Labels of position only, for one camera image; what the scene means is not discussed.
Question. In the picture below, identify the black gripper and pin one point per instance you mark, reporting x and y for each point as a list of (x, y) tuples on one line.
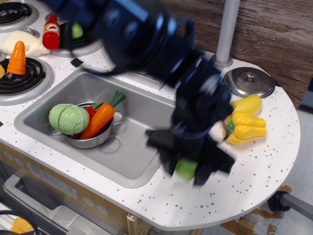
[(201, 101)]

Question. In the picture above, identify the light green toy broccoli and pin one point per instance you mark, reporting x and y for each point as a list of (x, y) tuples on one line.
[(186, 169)]

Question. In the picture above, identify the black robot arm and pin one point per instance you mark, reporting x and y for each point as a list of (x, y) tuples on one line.
[(143, 35)]

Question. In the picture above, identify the grey toy sink basin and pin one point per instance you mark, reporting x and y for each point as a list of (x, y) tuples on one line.
[(119, 150)]

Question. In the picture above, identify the yellow toy bell pepper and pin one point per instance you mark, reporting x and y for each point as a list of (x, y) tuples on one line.
[(241, 128)]

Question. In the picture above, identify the yellow toy squash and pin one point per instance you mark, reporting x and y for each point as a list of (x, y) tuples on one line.
[(252, 104)]

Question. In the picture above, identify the silver metal pot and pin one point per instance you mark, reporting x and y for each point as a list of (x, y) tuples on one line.
[(100, 137)]

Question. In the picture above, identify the black caster wheel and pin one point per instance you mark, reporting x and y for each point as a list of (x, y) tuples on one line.
[(274, 202)]

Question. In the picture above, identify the silver toy faucet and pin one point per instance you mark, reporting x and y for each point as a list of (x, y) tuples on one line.
[(150, 81)]

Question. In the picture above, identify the silver metal pot lid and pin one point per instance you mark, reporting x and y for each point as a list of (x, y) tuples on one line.
[(246, 81)]

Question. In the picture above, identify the red toy pepper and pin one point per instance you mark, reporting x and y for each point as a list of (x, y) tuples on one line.
[(91, 109)]

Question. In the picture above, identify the green toy cabbage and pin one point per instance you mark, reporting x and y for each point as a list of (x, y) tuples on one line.
[(69, 119)]

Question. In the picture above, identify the black tape square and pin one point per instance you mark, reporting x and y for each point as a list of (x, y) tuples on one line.
[(76, 62)]

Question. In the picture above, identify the rear right stove burner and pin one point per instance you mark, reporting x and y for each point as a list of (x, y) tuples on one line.
[(82, 46)]

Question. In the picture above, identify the stove burner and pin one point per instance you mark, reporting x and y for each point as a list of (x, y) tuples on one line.
[(82, 46), (16, 15), (18, 89)]

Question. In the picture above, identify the grey vertical support pole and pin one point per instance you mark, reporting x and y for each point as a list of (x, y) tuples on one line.
[(222, 58)]

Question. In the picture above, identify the green toy apple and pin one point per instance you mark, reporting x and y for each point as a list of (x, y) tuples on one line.
[(77, 31)]

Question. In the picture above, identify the yellow toy under counter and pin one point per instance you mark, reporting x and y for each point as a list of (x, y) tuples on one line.
[(21, 226)]

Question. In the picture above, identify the red toy ketchup bottle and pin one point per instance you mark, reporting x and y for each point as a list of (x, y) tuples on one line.
[(51, 35)]

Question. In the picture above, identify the front left stove burner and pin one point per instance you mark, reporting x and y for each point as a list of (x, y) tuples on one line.
[(18, 89)]

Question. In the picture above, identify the cream toy chicken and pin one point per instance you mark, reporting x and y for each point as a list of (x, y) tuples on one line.
[(33, 45)]

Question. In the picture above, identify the grey stove knob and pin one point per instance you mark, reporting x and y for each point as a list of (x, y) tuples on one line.
[(60, 20)]

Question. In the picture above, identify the orange toy carrot top piece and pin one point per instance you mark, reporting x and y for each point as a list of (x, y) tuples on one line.
[(17, 61)]

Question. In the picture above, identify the yellow toy corn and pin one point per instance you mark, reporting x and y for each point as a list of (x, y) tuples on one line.
[(2, 72)]

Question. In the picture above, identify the rear left stove burner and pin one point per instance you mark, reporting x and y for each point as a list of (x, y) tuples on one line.
[(16, 15)]

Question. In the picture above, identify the grey oven door handle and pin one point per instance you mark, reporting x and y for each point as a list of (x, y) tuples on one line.
[(51, 215)]

